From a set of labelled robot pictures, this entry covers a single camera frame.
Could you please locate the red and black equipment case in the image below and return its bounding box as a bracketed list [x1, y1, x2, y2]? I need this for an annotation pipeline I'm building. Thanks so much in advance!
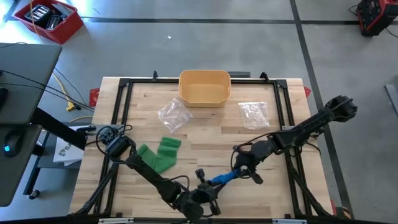
[356, 0, 398, 37]

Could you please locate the black support beam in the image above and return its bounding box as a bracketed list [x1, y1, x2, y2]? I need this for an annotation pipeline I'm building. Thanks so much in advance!
[30, 107, 88, 151]

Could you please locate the clear plastic bag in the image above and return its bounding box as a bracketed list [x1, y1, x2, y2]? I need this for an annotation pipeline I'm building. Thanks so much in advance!
[157, 97, 194, 134]
[238, 101, 271, 131]

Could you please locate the yellow plastic bin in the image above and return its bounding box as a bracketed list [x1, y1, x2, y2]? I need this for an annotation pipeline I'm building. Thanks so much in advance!
[177, 68, 233, 109]

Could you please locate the black computer mouse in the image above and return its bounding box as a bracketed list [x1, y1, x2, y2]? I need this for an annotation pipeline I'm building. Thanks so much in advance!
[2, 129, 25, 159]

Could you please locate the white printed paper sheet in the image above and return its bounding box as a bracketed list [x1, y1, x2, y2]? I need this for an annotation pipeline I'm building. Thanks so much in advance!
[52, 125, 87, 167]

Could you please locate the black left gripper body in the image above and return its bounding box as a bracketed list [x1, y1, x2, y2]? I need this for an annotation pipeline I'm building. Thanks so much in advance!
[172, 167, 225, 223]

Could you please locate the clear plastic container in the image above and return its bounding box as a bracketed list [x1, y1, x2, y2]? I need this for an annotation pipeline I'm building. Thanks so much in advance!
[45, 14, 63, 31]

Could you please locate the yellow cable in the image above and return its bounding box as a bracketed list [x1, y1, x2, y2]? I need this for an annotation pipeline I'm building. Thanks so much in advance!
[29, 0, 95, 124]

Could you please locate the blue elastic bandage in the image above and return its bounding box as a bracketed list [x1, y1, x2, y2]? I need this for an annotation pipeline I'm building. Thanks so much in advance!
[208, 169, 242, 187]

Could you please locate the red plastic crate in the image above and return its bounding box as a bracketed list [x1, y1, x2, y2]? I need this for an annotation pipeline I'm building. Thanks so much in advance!
[12, 0, 85, 45]

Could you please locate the black battery pack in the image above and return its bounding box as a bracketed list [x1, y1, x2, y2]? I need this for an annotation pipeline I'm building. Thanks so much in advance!
[24, 4, 52, 25]

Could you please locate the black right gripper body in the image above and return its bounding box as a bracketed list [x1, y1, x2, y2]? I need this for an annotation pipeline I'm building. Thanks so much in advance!
[235, 139, 278, 185]

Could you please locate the black desk cable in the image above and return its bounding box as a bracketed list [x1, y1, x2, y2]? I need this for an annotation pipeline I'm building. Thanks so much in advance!
[0, 70, 96, 113]

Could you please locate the green elastic bandage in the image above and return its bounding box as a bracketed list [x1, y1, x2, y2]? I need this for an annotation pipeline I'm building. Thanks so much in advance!
[136, 136, 182, 174]

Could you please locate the grey desk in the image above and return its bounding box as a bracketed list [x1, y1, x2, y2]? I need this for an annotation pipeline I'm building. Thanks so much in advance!
[0, 42, 63, 208]

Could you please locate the silver aluminium bracket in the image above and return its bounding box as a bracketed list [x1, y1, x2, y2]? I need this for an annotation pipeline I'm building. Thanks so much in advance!
[272, 218, 308, 224]
[98, 217, 135, 224]

